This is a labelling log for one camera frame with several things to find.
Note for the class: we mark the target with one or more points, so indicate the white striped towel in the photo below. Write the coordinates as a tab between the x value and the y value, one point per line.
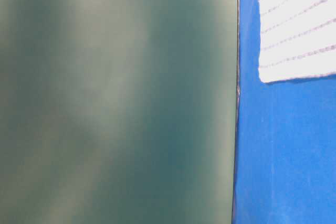
297	39

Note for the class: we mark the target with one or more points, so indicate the blue table cloth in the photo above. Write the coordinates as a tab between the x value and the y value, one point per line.
285	146

